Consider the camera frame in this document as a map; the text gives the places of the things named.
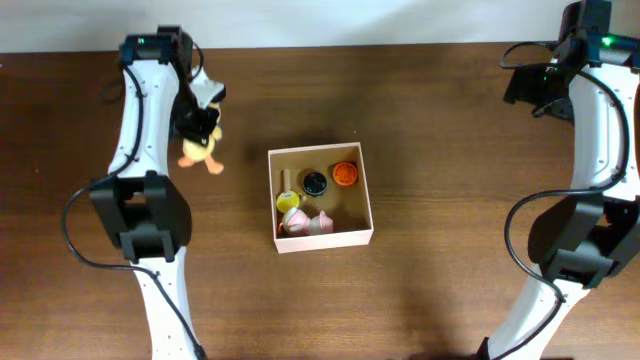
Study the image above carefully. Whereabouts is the orange round puck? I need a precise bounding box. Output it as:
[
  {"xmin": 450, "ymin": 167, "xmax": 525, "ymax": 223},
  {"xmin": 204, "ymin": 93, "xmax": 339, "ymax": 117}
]
[{"xmin": 332, "ymin": 162, "xmax": 358, "ymax": 187}]

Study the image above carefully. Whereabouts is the yellow wooden rattle drum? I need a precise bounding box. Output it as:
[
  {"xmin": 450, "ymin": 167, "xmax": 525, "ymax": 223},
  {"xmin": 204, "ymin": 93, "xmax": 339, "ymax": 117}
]
[{"xmin": 276, "ymin": 169, "xmax": 306, "ymax": 214}]

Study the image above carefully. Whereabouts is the yellow plush duck toy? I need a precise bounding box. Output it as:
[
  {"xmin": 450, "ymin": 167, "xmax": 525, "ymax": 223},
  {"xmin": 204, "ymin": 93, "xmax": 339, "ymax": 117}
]
[{"xmin": 178, "ymin": 103, "xmax": 224, "ymax": 175}]

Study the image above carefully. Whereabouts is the pink white bunny figurine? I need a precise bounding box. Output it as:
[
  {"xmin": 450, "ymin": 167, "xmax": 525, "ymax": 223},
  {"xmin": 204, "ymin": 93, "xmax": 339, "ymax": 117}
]
[{"xmin": 278, "ymin": 207, "xmax": 334, "ymax": 237}]

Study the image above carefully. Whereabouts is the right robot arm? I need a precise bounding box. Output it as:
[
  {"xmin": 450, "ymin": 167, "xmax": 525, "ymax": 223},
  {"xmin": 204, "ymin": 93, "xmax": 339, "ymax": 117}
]
[{"xmin": 476, "ymin": 0, "xmax": 639, "ymax": 359}]

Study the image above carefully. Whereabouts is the black round puck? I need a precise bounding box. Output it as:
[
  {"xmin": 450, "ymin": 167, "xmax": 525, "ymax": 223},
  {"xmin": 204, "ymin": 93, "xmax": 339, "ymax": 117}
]
[{"xmin": 303, "ymin": 172, "xmax": 328, "ymax": 197}]

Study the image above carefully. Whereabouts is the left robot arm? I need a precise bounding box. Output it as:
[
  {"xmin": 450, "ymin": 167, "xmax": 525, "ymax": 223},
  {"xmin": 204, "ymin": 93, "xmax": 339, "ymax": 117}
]
[{"xmin": 89, "ymin": 26, "xmax": 226, "ymax": 359}]

